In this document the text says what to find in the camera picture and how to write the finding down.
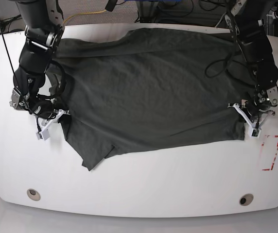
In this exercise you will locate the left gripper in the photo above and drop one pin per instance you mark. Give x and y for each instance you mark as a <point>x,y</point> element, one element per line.
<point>262,101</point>

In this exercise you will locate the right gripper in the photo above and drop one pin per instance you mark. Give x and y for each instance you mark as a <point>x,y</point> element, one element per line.
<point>40,108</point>

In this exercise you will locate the dark grey T-shirt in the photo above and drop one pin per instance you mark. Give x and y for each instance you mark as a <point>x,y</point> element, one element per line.
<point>152,89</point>

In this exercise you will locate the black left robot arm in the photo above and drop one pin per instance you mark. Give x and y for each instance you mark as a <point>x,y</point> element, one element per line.
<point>247,19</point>

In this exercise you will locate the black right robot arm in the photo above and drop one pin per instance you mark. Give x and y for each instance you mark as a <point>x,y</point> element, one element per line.
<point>44,29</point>

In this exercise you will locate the red tape rectangle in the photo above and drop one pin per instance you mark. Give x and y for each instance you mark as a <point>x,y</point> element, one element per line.
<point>268,152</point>

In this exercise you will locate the left table grommet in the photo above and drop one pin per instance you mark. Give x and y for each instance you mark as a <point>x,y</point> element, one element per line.
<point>33,195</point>

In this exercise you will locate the table grommet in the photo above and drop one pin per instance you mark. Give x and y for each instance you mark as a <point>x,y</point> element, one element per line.
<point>33,195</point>
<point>246,199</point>

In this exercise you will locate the right table grommet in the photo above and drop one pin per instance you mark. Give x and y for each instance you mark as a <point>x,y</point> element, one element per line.
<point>246,199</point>

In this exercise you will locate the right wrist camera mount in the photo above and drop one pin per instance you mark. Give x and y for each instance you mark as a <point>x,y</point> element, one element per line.
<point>43,127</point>

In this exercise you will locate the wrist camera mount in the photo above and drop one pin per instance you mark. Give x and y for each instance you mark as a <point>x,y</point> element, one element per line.
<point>254,123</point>
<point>43,127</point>

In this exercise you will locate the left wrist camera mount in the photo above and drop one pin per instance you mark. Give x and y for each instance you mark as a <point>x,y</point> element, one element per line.
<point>254,123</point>

